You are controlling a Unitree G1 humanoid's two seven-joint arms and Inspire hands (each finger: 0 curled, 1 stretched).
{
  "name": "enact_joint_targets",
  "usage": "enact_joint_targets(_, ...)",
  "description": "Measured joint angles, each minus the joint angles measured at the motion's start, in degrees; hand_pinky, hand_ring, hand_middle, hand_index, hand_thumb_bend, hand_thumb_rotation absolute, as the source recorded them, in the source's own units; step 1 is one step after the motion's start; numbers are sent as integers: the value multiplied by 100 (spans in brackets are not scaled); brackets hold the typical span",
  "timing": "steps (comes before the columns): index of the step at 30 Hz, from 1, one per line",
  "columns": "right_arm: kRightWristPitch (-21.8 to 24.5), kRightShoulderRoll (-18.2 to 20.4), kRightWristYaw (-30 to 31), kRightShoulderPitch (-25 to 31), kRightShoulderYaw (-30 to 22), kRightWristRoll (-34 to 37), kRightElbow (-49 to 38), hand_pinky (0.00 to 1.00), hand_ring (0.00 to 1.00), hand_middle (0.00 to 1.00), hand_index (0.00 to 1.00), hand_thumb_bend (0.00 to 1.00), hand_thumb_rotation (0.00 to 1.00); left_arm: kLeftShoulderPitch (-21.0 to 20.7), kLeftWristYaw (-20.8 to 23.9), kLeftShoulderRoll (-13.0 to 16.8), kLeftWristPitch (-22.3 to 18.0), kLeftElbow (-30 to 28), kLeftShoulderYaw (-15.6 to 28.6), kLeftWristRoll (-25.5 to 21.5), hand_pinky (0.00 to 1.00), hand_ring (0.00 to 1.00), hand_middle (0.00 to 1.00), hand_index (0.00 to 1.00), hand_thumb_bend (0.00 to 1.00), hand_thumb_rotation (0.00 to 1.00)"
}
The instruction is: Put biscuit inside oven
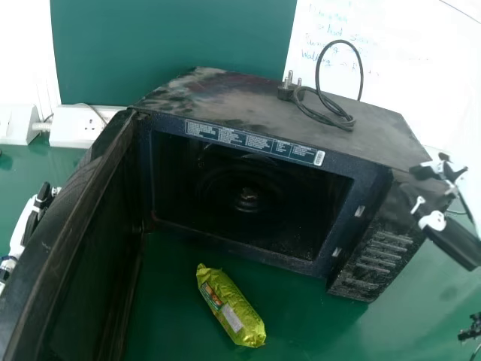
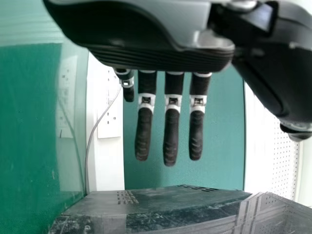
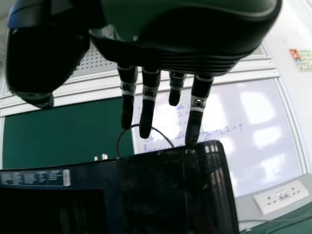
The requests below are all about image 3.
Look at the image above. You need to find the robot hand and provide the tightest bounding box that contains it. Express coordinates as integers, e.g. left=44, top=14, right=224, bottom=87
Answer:
left=4, top=0, right=283, bottom=149

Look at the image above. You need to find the white perforated panel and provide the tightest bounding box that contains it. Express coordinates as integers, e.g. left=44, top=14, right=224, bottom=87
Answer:
left=69, top=43, right=118, bottom=79

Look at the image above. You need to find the whiteboard with writing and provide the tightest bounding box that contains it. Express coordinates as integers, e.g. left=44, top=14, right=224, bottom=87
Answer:
left=133, top=78, right=304, bottom=198

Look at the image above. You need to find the green board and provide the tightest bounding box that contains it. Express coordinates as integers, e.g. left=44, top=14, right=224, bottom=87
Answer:
left=1, top=97, right=135, bottom=170

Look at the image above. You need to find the white socket panel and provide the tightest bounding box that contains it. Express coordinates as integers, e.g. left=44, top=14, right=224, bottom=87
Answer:
left=253, top=181, right=311, bottom=215

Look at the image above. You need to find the black cable loop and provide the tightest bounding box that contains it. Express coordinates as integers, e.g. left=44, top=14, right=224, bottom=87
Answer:
left=116, top=124, right=175, bottom=157

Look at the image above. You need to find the red and green wall sticker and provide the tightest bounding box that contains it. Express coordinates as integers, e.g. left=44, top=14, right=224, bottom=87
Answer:
left=289, top=48, right=312, bottom=73

